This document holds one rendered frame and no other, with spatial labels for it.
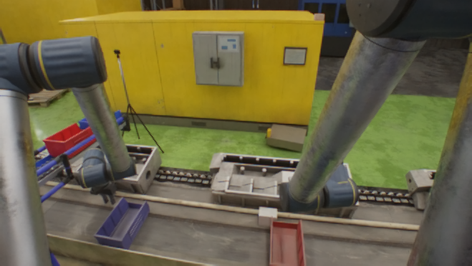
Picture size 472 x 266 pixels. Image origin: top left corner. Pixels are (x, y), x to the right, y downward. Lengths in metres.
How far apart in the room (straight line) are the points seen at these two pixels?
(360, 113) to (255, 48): 3.17
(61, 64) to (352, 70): 0.73
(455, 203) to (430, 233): 0.10
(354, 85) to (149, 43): 3.78
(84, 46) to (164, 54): 3.23
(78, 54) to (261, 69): 3.10
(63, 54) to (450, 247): 1.02
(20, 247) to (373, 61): 0.83
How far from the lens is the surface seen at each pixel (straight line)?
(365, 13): 0.39
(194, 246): 1.70
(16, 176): 0.78
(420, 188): 2.20
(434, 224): 0.66
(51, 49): 0.83
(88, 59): 0.80
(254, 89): 3.79
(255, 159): 1.92
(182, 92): 4.10
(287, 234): 1.75
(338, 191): 0.94
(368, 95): 0.47
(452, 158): 0.59
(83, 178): 1.41
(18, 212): 0.78
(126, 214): 1.98
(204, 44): 3.50
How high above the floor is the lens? 2.16
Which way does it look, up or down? 28 degrees down
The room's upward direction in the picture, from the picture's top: straight up
